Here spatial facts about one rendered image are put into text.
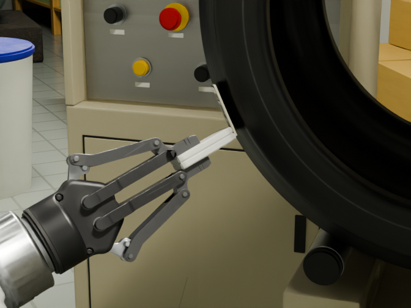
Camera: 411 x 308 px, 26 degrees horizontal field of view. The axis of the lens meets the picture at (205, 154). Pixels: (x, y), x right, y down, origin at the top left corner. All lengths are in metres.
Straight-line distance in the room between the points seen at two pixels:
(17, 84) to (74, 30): 2.18
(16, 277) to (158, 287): 0.95
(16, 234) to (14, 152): 3.10
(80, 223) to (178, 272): 0.87
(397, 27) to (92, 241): 4.62
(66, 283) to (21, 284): 2.26
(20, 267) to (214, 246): 0.89
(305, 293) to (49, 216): 0.32
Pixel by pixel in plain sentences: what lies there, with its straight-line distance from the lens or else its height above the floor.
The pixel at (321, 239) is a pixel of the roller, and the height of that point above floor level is 0.92.
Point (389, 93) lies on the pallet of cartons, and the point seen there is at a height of 0.27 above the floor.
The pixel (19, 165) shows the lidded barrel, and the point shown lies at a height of 0.13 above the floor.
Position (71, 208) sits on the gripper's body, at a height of 0.99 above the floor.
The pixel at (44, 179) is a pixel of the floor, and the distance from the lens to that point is 4.22.
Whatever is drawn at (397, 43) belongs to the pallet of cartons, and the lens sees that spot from 5.45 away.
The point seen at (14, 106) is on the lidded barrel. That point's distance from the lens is 3.91.
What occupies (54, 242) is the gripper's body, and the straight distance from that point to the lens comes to 0.88.
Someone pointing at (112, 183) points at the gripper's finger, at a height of 1.02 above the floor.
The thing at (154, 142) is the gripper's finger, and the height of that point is 1.05.
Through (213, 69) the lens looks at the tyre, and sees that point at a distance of 0.98.
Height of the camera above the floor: 1.31
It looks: 17 degrees down
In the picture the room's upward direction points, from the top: straight up
